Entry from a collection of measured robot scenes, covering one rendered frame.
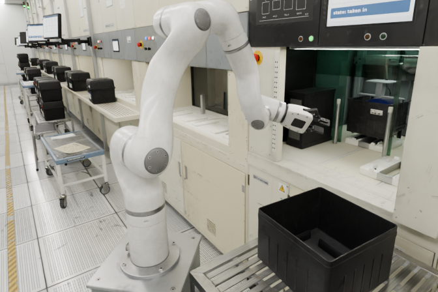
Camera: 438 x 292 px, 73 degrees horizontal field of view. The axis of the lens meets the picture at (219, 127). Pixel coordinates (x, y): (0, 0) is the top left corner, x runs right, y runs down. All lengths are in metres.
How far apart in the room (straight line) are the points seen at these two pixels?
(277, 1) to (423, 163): 0.81
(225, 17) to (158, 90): 0.31
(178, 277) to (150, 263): 0.10
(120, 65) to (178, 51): 3.33
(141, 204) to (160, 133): 0.22
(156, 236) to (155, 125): 0.34
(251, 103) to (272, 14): 0.49
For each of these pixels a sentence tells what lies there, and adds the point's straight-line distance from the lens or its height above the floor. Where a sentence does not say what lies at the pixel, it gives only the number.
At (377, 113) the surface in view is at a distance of 1.69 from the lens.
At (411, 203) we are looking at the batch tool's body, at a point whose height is 0.95.
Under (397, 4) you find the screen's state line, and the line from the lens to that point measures 1.07.
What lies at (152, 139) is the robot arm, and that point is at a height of 1.18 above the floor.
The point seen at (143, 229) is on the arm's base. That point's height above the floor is 0.90.
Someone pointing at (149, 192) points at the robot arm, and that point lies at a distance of 0.89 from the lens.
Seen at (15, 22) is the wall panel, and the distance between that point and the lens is 14.31.
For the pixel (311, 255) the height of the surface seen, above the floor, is 0.92.
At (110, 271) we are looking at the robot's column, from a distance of 1.05.
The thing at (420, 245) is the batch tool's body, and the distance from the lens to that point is 1.18.
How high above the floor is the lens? 1.42
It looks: 16 degrees down
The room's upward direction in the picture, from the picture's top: 1 degrees counter-clockwise
